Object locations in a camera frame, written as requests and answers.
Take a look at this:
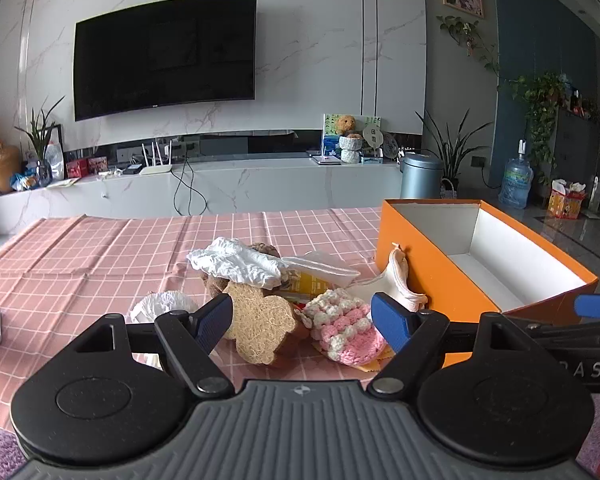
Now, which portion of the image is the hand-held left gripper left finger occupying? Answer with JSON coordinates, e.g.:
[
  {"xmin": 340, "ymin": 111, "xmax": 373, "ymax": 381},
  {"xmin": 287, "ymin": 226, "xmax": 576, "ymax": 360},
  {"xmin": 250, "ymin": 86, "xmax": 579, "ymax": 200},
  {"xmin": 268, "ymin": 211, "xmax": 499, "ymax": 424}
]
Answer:
[{"xmin": 70, "ymin": 292, "xmax": 236, "ymax": 398}]

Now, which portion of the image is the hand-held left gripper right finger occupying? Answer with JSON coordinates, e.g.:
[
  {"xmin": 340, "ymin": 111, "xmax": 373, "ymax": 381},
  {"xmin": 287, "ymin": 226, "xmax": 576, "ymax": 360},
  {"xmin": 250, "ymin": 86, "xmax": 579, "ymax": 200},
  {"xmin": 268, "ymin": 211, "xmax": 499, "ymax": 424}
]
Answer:
[{"xmin": 367, "ymin": 292, "xmax": 548, "ymax": 397}]

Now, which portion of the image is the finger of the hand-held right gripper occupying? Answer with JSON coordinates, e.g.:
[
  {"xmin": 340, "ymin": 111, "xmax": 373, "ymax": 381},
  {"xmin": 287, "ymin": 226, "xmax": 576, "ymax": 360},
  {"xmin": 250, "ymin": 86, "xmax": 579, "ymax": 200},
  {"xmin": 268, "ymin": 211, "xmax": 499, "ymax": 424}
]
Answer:
[{"xmin": 517, "ymin": 294, "xmax": 600, "ymax": 341}]

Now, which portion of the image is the cream cloth piece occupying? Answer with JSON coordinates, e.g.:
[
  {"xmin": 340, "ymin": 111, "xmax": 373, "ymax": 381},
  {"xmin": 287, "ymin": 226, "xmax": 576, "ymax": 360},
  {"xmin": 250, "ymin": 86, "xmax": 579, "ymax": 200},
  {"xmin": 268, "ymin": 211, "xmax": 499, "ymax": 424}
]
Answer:
[{"xmin": 347, "ymin": 242, "xmax": 428, "ymax": 318}]

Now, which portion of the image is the pink white crochet piece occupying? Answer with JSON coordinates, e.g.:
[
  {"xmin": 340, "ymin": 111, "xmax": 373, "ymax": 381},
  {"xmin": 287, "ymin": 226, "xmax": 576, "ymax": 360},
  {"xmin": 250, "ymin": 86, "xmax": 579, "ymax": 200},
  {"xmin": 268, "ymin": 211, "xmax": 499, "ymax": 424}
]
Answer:
[{"xmin": 300, "ymin": 287, "xmax": 388, "ymax": 366}]

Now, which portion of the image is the bear-shaped loofah sponge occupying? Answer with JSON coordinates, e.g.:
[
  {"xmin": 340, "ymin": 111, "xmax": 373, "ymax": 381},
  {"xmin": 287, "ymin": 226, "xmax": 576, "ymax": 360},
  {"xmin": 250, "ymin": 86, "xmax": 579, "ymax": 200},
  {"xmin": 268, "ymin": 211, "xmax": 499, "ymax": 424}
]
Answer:
[{"xmin": 221, "ymin": 280, "xmax": 306, "ymax": 367}]

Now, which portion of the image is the orange cardboard box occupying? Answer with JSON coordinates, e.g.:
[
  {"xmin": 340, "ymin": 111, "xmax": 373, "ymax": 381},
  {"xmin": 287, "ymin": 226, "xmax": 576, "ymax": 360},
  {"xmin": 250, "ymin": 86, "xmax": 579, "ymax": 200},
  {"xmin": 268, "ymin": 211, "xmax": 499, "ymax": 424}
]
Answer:
[{"xmin": 375, "ymin": 199, "xmax": 600, "ymax": 368}]

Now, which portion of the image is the clear plastic bag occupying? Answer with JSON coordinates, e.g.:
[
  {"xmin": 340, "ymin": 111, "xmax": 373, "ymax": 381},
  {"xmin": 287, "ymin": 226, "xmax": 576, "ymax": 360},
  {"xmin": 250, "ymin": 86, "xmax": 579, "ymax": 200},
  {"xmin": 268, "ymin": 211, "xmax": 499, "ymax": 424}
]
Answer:
[{"xmin": 280, "ymin": 250, "xmax": 362, "ymax": 288}]

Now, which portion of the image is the yellow plastic packet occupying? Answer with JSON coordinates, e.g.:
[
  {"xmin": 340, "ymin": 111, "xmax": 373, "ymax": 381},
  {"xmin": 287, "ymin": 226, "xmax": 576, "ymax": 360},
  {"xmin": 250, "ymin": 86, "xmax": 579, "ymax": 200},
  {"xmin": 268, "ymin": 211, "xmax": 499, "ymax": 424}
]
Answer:
[{"xmin": 285, "ymin": 270, "xmax": 337, "ymax": 307}]

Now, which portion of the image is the orange gift bag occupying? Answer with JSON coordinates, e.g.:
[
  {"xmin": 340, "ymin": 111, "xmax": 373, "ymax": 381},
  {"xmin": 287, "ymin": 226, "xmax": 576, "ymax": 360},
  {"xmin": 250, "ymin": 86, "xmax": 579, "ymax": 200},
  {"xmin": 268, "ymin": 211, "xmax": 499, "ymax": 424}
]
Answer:
[{"xmin": 547, "ymin": 179, "xmax": 588, "ymax": 220}]

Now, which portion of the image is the pink checked tablecloth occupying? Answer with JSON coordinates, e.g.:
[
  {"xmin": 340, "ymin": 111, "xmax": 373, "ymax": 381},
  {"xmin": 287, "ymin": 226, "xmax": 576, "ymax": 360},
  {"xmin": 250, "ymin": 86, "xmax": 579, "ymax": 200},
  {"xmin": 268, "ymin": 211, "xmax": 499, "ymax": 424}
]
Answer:
[{"xmin": 0, "ymin": 207, "xmax": 396, "ymax": 433}]

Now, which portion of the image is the white marble TV cabinet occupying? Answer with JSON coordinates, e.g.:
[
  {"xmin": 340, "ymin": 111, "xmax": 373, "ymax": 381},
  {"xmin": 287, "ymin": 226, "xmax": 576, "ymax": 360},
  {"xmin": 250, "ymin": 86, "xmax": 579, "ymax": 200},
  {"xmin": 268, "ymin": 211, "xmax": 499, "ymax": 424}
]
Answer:
[{"xmin": 0, "ymin": 155, "xmax": 406, "ymax": 236}]

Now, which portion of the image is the blue water bottle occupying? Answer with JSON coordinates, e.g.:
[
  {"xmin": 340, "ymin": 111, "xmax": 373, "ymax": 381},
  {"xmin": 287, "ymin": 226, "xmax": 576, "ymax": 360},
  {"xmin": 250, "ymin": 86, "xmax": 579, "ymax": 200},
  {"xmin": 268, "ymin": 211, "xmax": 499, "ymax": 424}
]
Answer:
[{"xmin": 498, "ymin": 139, "xmax": 535, "ymax": 209}]

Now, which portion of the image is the grey round trash can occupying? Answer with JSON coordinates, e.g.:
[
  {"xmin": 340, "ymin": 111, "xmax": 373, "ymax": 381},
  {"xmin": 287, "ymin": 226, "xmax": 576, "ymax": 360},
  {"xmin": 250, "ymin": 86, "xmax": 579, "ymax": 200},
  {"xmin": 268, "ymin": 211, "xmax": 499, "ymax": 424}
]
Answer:
[{"xmin": 399, "ymin": 154, "xmax": 445, "ymax": 201}]

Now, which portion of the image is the dark grey cabinet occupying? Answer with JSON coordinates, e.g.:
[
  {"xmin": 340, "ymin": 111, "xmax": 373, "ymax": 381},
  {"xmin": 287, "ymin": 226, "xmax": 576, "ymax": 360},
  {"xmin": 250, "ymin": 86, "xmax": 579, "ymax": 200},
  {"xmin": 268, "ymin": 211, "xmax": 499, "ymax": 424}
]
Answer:
[{"xmin": 555, "ymin": 105, "xmax": 600, "ymax": 196}]

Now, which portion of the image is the white router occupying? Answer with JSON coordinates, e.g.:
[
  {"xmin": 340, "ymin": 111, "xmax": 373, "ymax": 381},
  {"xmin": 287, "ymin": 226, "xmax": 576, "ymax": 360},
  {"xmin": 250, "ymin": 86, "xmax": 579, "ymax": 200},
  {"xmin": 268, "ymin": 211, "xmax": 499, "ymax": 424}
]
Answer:
[{"xmin": 139, "ymin": 141, "xmax": 173, "ymax": 176}]

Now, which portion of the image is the long-leaf potted plant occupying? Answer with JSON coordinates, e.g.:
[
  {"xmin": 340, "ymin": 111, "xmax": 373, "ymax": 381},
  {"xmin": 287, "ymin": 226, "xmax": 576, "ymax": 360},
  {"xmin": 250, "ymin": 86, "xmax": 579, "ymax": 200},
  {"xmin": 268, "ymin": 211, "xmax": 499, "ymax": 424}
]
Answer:
[{"xmin": 415, "ymin": 107, "xmax": 493, "ymax": 193}]

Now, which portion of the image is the round white fan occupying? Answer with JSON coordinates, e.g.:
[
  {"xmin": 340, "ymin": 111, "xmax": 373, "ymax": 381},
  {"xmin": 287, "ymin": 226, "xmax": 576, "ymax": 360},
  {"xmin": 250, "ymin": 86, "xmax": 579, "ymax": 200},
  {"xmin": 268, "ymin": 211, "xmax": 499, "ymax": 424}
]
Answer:
[{"xmin": 362, "ymin": 122, "xmax": 385, "ymax": 158}]

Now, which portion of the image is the painted picture board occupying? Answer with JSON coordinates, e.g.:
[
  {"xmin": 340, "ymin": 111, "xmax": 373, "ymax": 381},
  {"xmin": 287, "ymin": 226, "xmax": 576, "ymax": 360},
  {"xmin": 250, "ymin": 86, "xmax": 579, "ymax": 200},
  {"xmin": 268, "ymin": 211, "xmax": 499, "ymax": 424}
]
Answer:
[{"xmin": 322, "ymin": 113, "xmax": 346, "ymax": 157}]

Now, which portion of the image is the trailing green plant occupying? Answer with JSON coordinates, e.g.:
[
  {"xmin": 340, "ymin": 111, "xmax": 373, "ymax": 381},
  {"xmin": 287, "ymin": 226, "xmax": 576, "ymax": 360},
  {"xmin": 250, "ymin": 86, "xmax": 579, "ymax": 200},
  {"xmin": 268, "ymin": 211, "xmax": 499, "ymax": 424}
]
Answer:
[{"xmin": 502, "ymin": 72, "xmax": 568, "ymax": 186}]

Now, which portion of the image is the white plastic pouch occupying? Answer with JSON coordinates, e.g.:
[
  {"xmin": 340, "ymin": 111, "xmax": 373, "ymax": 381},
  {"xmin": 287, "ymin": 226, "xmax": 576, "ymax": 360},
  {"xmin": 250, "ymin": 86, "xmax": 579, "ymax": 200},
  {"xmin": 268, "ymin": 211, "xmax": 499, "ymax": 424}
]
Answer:
[{"xmin": 45, "ymin": 140, "xmax": 65, "ymax": 181}]

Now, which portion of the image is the blue snack bag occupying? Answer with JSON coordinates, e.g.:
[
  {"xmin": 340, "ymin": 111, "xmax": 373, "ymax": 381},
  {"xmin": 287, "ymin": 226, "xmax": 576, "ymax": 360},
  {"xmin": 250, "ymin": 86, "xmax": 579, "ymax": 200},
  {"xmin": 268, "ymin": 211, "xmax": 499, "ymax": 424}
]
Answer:
[{"xmin": 11, "ymin": 167, "xmax": 41, "ymax": 192}]

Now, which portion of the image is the green plant in glass vase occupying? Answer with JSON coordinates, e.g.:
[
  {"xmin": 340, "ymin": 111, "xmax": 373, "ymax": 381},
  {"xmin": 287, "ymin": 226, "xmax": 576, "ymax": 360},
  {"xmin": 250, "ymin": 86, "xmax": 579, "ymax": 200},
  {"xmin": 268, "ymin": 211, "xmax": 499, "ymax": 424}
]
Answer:
[{"xmin": 14, "ymin": 95, "xmax": 67, "ymax": 188}]

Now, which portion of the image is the gold vase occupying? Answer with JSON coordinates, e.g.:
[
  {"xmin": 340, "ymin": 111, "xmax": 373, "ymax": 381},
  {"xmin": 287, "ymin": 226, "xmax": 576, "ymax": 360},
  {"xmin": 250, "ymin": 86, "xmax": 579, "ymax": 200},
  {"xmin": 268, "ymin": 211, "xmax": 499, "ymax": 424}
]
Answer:
[{"xmin": 0, "ymin": 145, "xmax": 22, "ymax": 194}]

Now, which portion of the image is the hanging ivy plant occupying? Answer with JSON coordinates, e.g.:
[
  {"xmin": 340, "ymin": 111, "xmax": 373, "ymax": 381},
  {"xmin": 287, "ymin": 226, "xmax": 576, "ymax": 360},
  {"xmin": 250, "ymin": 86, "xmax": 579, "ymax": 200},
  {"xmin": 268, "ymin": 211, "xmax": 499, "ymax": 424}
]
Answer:
[{"xmin": 437, "ymin": 14, "xmax": 501, "ymax": 78}]

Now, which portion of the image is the black cable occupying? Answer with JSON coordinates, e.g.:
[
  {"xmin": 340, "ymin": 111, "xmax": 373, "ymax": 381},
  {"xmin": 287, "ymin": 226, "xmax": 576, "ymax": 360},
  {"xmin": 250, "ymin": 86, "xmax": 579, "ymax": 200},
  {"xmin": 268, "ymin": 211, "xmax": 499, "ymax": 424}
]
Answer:
[{"xmin": 172, "ymin": 147, "xmax": 208, "ymax": 217}]

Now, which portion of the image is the black picture frame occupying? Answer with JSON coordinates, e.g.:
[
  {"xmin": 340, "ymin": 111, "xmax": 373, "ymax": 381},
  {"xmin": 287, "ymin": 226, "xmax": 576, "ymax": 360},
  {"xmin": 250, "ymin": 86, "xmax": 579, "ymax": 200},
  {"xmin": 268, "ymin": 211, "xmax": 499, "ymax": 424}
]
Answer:
[{"xmin": 44, "ymin": 124, "xmax": 63, "ymax": 158}]

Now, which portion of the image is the black wall television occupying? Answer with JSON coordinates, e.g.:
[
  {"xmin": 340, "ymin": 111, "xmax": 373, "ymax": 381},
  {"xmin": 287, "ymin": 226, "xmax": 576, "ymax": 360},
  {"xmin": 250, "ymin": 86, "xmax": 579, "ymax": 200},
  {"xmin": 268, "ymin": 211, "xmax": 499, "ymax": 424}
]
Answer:
[{"xmin": 73, "ymin": 0, "xmax": 258, "ymax": 122}]

